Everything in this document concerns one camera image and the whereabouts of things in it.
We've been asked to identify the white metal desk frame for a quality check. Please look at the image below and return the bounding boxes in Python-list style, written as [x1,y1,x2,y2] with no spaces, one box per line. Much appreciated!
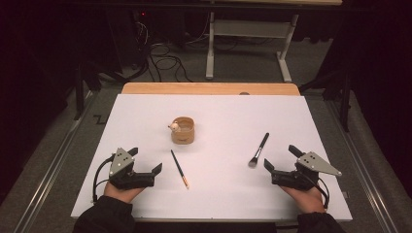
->
[205,12,299,83]

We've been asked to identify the right hand-held gripper black cable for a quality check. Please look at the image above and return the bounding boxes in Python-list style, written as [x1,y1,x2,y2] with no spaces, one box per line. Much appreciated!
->
[307,176,331,210]

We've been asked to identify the white board sheet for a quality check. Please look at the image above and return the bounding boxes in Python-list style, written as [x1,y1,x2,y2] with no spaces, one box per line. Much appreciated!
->
[70,93,354,223]

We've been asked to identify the wooden pen holder with figure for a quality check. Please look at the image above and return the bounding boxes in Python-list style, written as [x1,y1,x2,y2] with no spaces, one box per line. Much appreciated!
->
[167,116,196,146]

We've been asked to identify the black metal stand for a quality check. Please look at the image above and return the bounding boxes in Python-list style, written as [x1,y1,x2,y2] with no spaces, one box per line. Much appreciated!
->
[73,61,102,121]
[299,69,353,133]

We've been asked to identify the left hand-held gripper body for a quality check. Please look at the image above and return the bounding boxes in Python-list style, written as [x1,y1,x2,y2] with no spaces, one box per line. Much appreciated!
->
[109,147,155,190]

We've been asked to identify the black floor cables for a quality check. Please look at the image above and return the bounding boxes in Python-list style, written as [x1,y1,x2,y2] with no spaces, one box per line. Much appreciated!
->
[134,13,195,83]

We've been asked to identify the left hand-held gripper black cable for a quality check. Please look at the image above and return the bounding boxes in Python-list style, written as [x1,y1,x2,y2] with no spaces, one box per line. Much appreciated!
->
[91,153,117,204]

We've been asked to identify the hand-held gripper black cable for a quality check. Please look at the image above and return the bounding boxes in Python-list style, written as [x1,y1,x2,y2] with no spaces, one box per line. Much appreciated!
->
[91,153,117,204]
[307,176,331,210]

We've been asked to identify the thin dark pencil brush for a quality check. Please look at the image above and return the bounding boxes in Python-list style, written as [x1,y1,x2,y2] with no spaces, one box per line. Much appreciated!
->
[170,149,190,190]

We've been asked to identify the person's right hand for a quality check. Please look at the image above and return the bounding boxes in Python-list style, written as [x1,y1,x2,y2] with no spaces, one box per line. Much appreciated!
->
[280,183,326,215]

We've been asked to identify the metal floor rail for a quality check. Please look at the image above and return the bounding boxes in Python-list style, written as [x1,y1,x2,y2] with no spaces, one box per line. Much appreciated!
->
[326,100,400,233]
[13,91,95,233]

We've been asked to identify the person's left hand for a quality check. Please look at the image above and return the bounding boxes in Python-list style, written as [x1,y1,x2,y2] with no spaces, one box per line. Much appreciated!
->
[103,181,146,204]

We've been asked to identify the black handled makeup brush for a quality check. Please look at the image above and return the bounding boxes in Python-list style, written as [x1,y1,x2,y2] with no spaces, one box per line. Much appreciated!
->
[247,132,270,169]

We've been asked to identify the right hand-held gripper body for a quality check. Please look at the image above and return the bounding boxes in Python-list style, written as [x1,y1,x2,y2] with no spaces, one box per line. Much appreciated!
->
[271,150,343,191]

